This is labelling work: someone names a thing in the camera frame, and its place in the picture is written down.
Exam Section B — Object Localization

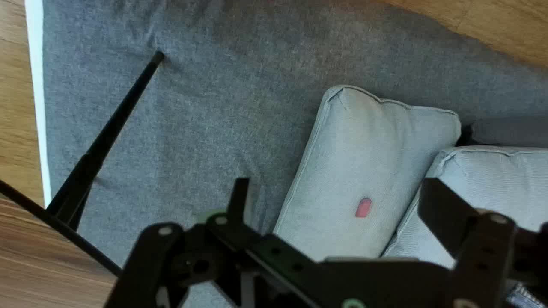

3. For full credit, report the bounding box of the grey cushion with pink mark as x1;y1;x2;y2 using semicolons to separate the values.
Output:
273;84;463;264

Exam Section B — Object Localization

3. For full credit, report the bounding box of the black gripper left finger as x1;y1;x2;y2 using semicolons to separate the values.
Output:
105;177;323;308

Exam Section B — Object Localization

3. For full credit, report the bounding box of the black tripod leg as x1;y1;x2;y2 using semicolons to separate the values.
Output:
45;50;169;233

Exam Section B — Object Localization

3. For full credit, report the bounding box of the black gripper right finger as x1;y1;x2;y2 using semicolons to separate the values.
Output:
419;177;548;308

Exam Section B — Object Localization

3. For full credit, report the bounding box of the grey sofa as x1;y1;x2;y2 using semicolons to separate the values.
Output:
42;0;548;308

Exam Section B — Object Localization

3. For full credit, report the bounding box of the plain grey cushion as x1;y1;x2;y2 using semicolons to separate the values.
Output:
381;144;548;271

